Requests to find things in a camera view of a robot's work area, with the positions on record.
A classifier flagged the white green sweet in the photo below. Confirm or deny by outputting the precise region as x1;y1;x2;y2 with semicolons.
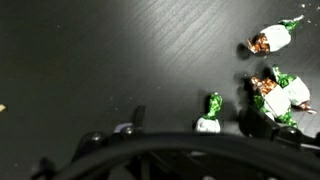
246;14;305;55
194;92;224;134
249;75;298;128
252;94;276;122
271;64;318;116

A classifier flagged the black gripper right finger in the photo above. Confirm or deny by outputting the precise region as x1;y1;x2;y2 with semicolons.
238;105;320;148

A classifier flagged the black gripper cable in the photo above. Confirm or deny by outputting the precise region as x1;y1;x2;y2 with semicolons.
31;132;320;180

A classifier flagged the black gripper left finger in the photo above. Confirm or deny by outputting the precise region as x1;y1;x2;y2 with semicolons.
73;105;147;158

